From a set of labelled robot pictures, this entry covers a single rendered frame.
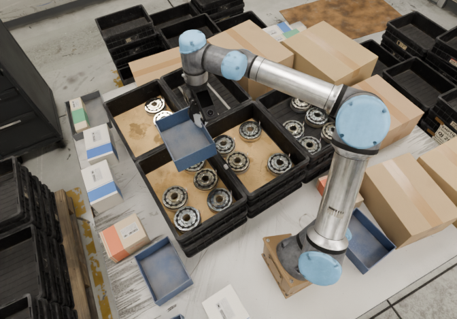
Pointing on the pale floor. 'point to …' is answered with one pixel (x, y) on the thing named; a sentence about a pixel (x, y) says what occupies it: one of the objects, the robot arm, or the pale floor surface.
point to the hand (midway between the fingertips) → (202, 126)
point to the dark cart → (24, 103)
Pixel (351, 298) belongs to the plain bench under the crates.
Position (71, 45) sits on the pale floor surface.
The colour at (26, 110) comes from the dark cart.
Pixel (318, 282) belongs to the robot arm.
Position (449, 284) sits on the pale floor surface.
